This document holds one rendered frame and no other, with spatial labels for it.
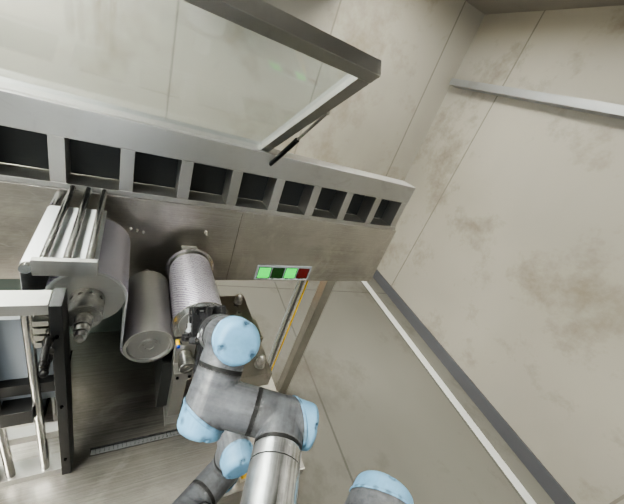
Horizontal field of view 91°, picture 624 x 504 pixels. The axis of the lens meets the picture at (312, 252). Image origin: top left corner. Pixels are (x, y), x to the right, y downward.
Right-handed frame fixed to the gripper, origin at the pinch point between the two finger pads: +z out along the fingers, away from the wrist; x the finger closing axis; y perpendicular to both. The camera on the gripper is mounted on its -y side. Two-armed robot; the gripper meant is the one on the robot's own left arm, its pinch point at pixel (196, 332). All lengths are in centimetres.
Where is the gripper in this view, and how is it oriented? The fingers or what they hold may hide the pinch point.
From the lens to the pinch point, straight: 86.7
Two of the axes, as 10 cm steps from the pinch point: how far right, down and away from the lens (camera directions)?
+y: -0.2, -9.9, 1.3
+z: -5.2, 1.2, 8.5
